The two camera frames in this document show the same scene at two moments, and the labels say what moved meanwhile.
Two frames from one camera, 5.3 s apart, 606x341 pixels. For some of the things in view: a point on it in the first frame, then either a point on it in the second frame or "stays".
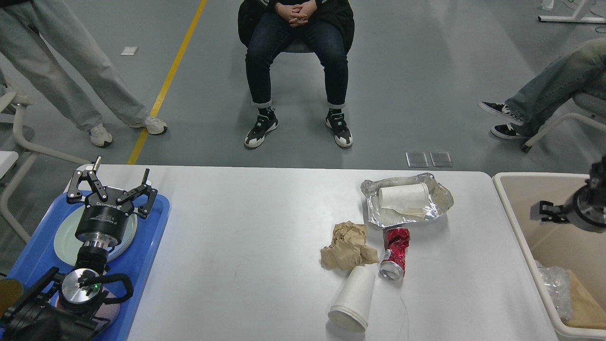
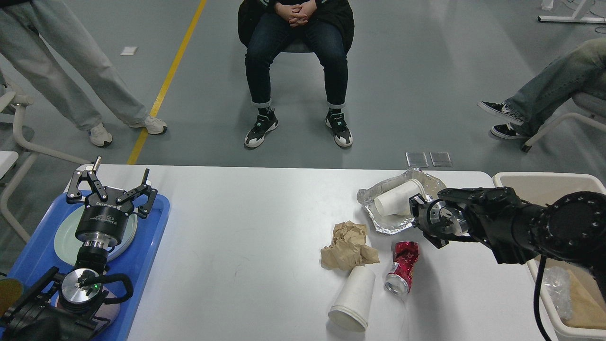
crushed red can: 392,267 to 398,280
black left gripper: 103,221 stays
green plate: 66,244 stays
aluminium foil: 558,280 stays
